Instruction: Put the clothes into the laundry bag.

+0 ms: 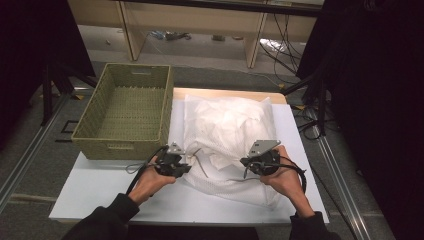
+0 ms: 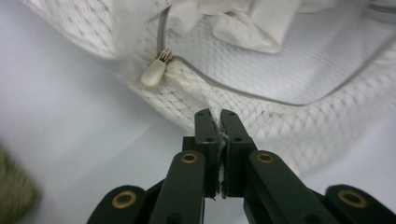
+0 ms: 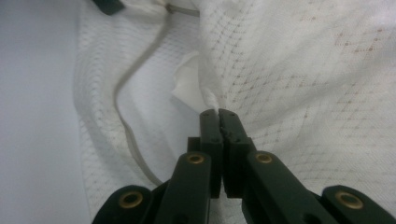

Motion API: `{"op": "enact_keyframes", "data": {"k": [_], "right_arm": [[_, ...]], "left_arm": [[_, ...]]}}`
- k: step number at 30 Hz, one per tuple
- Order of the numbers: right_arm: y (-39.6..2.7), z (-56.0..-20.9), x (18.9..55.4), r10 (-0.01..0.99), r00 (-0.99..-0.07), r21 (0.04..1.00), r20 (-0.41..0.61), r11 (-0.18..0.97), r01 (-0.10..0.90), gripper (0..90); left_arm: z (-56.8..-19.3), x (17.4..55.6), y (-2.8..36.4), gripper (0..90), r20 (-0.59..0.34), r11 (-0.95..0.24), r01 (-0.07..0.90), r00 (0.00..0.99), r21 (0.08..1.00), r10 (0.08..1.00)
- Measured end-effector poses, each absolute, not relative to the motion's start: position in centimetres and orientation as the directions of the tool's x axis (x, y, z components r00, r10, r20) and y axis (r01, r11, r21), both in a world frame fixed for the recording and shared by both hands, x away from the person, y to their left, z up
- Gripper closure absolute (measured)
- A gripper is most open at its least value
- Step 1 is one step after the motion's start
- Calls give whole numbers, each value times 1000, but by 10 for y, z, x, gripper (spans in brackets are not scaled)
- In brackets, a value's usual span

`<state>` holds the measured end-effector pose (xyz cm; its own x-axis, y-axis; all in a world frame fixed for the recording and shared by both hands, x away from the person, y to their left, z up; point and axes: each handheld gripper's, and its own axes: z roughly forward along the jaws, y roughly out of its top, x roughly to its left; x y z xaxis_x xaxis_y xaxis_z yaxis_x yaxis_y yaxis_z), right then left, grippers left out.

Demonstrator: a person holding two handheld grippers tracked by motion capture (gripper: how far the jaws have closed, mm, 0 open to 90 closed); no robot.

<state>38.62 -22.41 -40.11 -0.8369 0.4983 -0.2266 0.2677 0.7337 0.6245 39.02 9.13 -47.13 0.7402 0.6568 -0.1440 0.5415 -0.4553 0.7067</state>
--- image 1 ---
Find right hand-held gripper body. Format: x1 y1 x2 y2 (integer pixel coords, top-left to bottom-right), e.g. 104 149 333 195
248 139 282 177

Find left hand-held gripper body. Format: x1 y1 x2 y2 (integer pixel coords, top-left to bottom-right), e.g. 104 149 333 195
154 142 185 178

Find white mesh laundry bag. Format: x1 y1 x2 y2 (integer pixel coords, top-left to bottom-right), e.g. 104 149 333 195
182 94 282 208

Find white cloth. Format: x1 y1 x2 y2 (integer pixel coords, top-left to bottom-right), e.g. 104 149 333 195
191 98 276 169

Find green woven basket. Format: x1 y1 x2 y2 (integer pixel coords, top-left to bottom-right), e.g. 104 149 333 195
71 62 174 161

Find person's left hand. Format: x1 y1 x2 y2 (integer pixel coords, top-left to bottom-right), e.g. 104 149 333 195
128 157 177 206

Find person's right hand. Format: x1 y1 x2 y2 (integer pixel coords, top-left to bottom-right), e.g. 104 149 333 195
260 145 310 206

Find black metal stand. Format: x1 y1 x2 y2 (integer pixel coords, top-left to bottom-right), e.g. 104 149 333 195
282 63 329 137
40 62 98 127

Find clear plastic sheet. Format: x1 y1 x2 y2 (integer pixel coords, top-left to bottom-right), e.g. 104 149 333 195
259 37 288 53

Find dark curtain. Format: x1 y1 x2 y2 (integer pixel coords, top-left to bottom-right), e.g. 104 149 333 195
295 0 424 240
0 0 96 149

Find beige wooden desk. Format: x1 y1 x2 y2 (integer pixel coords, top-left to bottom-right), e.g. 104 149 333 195
67 0 325 70

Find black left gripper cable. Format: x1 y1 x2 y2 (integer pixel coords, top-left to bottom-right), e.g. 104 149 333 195
125 145 170 196

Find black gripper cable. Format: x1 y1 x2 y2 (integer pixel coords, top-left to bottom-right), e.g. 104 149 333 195
279 155 308 194
125 145 170 196

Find thin grey cable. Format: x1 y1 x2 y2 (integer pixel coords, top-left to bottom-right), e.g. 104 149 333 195
125 161 151 175

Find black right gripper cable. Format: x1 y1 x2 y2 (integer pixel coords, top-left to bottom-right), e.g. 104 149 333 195
279 155 308 194

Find black floor cables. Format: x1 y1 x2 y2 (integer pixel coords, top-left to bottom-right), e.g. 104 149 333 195
290 103 322 135

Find metal floor rail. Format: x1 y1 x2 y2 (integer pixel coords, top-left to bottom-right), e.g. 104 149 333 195
0 94 69 209
311 133 373 240

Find thin black cables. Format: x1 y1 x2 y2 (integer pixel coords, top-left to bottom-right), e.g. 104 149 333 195
259 13 303 76

